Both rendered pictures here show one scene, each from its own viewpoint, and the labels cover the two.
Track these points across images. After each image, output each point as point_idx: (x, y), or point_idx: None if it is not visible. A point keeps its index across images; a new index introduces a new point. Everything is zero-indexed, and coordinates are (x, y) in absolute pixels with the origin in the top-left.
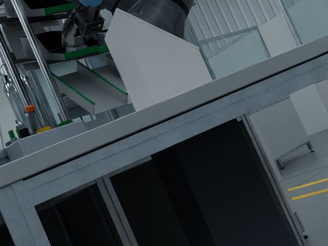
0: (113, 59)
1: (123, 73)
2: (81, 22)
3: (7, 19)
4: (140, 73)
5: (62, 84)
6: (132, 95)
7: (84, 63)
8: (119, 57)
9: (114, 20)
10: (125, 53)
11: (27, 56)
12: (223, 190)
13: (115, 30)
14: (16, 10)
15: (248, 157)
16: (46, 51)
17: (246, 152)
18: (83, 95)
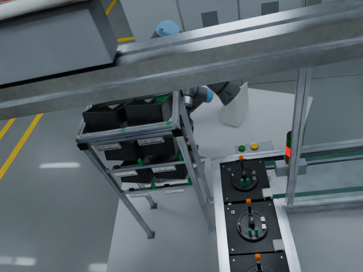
0: (235, 107)
1: (238, 109)
2: (192, 122)
3: (171, 160)
4: (247, 100)
5: (197, 169)
6: (238, 116)
7: (127, 197)
8: (240, 102)
9: (244, 87)
10: (243, 97)
11: (186, 175)
12: None
13: (243, 91)
14: (192, 133)
15: None
16: (193, 154)
17: None
18: (202, 162)
